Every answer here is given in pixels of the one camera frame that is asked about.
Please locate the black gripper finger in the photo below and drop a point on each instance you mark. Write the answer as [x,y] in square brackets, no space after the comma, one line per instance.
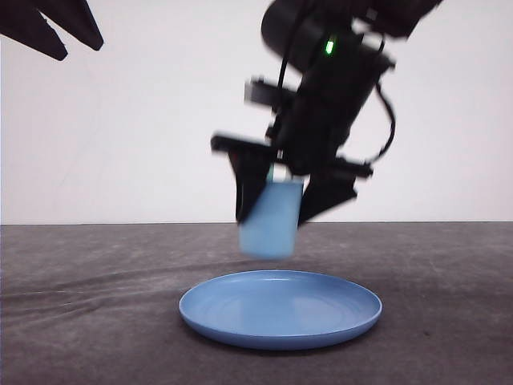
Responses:
[76,18]
[22,22]

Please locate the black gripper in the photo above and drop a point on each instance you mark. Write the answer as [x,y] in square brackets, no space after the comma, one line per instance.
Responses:
[308,131]

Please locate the light blue plastic cup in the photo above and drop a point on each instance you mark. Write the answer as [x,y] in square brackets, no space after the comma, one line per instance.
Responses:
[270,230]

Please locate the mint green plastic spoon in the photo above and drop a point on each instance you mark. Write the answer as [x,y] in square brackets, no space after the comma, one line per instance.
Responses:
[270,175]

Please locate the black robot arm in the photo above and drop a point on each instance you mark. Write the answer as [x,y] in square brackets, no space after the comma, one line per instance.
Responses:
[297,30]

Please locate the blue plastic plate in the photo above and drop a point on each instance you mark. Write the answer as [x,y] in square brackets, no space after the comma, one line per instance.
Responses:
[280,310]

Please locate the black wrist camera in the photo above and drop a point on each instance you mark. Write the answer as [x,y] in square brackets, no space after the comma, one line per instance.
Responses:
[267,94]

